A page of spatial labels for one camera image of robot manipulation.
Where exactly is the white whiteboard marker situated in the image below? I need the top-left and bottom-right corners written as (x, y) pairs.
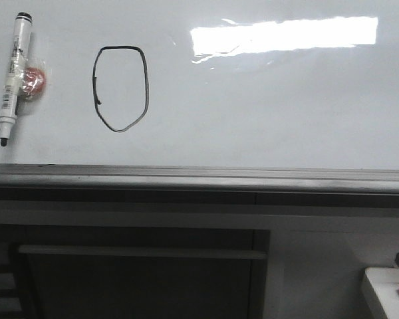
top-left (0, 12), bottom-right (33, 147)

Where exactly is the red round magnet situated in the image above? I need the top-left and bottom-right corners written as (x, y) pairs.
top-left (21, 66), bottom-right (47, 98)

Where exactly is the white control box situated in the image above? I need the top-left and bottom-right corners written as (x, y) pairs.
top-left (361, 267), bottom-right (399, 318)

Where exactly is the dark cabinet door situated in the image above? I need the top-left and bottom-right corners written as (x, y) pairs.
top-left (0, 225), bottom-right (270, 318)

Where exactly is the white whiteboard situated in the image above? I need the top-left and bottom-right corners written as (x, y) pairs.
top-left (0, 1), bottom-right (399, 170)

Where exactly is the grey aluminium marker tray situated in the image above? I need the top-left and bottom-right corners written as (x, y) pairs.
top-left (0, 163), bottom-right (399, 196)

